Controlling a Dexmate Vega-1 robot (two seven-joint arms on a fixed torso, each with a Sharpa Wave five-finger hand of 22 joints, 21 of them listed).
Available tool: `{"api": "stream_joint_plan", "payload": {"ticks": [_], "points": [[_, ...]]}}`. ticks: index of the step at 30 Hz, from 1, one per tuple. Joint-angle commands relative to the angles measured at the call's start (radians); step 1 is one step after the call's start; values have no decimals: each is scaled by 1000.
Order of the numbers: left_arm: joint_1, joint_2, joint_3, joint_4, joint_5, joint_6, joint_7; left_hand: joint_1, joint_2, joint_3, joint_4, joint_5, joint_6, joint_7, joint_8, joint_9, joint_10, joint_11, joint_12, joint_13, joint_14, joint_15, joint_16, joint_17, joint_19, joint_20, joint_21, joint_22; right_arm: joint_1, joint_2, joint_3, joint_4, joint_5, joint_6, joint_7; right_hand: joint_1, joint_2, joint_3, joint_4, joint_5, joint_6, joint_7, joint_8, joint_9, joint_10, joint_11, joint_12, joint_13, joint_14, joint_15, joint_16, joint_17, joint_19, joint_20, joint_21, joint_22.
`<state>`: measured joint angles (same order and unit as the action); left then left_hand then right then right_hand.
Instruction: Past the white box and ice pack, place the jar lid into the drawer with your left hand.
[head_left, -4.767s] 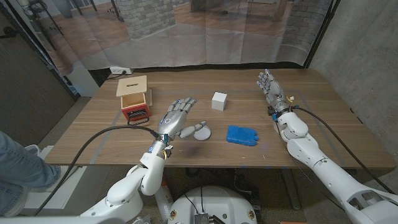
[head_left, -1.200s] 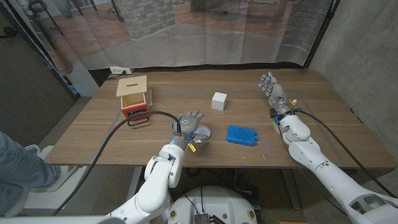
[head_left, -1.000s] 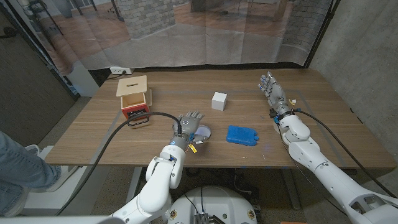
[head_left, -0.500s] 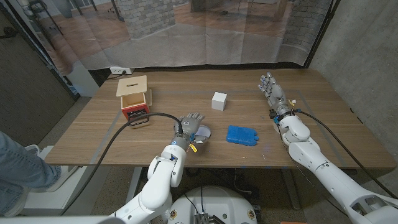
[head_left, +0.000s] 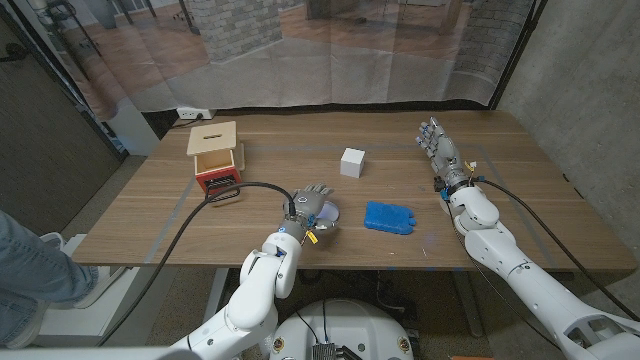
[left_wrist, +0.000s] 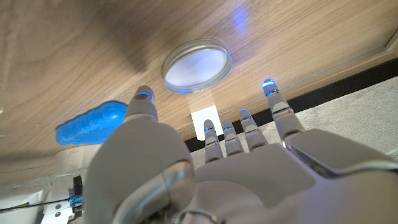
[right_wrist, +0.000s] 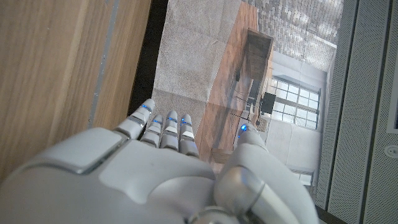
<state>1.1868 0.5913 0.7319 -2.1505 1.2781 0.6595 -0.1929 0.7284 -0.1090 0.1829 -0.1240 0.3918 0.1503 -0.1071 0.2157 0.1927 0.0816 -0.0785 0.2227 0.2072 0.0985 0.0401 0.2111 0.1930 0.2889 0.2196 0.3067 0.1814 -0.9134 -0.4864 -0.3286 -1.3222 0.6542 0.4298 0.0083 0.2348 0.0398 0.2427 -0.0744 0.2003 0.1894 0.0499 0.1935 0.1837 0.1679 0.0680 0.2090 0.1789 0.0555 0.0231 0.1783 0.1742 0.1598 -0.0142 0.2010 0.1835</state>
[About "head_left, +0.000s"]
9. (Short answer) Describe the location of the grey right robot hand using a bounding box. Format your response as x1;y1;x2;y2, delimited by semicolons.
415;117;475;194

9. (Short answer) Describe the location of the white floor platform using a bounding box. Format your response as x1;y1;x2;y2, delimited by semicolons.
34;232;176;349

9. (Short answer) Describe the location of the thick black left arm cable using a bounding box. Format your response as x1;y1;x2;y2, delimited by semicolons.
94;181;297;348

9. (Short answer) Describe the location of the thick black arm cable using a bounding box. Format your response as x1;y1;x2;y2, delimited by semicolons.
474;175;640;322
94;181;297;348

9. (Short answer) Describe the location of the printed room backdrop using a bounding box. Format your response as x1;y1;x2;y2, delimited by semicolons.
9;0;539;121

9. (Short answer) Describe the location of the white power strip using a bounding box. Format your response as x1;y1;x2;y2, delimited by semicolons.
176;106;215;121

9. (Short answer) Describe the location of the blue ice pack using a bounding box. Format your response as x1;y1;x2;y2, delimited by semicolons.
363;200;417;236

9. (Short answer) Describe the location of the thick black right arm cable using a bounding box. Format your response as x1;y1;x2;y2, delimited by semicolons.
474;175;640;322

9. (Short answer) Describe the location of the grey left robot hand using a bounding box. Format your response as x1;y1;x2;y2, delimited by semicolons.
278;182;335;245

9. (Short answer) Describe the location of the light grey shoe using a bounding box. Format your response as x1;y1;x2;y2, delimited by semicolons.
74;264;126;310

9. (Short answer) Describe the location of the white round jar lid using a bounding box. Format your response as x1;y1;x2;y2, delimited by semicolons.
319;200;341;229

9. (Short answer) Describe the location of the black backdrop stand pole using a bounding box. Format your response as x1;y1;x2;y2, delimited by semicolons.
487;0;549;111

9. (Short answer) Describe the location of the wooden box with slot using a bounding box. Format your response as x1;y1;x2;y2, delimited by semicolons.
186;120;246;172

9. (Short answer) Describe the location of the red-fronted wooden drawer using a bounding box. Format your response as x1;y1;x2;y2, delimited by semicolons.
193;148;243;204

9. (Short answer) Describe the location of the black wall hook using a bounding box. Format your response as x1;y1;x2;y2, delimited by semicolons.
0;42;30;64

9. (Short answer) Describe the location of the person leg in jeans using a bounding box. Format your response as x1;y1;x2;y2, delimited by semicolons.
0;209;99;349

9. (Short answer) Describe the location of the white cube box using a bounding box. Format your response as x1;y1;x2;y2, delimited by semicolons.
339;147;366;180

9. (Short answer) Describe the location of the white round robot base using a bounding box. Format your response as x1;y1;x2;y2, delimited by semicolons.
269;298;415;360

